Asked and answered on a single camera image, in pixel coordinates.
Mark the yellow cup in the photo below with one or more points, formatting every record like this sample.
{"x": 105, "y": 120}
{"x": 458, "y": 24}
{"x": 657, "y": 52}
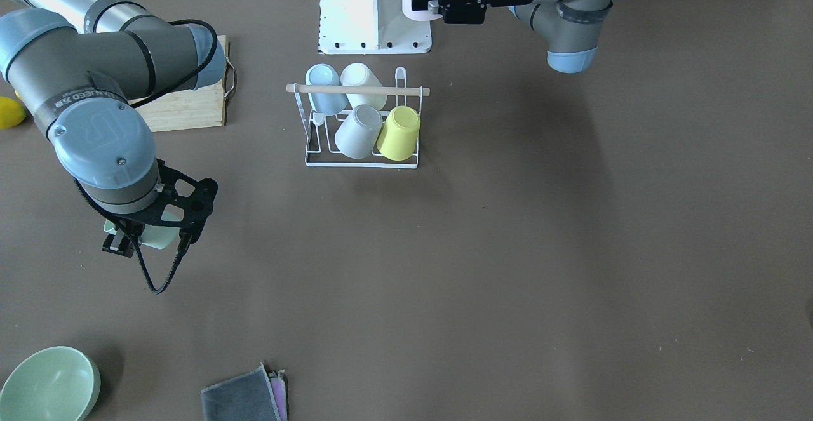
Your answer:
{"x": 398, "y": 138}

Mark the mint green bowl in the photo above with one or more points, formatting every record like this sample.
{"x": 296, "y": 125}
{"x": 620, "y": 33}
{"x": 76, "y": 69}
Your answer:
{"x": 58, "y": 383}

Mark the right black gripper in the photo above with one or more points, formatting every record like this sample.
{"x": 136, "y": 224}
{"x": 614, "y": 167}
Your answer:
{"x": 116, "y": 245}

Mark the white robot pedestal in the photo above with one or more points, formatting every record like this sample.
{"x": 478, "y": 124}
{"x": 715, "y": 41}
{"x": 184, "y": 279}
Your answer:
{"x": 370, "y": 27}

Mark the mint green plastic cup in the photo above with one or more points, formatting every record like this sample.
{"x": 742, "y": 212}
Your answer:
{"x": 160, "y": 236}

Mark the grey cup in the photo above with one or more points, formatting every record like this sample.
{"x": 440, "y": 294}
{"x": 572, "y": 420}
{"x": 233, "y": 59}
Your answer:
{"x": 359, "y": 132}

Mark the white cup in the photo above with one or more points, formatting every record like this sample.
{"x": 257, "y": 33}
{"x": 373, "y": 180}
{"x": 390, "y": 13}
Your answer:
{"x": 359, "y": 74}

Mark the white wire cup holder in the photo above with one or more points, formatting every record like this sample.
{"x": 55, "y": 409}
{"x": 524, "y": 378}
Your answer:
{"x": 323, "y": 105}

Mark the wooden cutting board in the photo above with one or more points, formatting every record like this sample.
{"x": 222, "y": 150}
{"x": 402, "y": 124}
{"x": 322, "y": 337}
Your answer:
{"x": 193, "y": 109}

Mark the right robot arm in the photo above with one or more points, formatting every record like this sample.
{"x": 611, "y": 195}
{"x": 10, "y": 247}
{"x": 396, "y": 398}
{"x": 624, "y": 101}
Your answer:
{"x": 83, "y": 68}

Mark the grey folded cloth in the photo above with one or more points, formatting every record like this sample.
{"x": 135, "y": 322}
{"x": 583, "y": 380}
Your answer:
{"x": 256, "y": 395}

